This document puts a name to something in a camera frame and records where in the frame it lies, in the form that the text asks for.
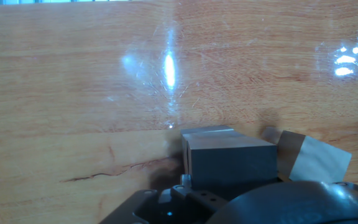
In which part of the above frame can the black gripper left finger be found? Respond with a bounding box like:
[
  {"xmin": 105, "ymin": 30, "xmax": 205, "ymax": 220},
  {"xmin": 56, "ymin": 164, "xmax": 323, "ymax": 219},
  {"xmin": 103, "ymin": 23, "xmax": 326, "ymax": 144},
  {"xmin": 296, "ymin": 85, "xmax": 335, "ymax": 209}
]
[{"xmin": 99, "ymin": 172, "xmax": 229, "ymax": 224}]

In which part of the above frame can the varnished wooden board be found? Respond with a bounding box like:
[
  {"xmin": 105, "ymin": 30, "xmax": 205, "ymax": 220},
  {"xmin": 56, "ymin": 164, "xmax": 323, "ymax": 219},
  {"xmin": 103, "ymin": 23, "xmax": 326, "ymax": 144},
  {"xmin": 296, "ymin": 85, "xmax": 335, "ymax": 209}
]
[{"xmin": 0, "ymin": 1, "xmax": 358, "ymax": 224}]

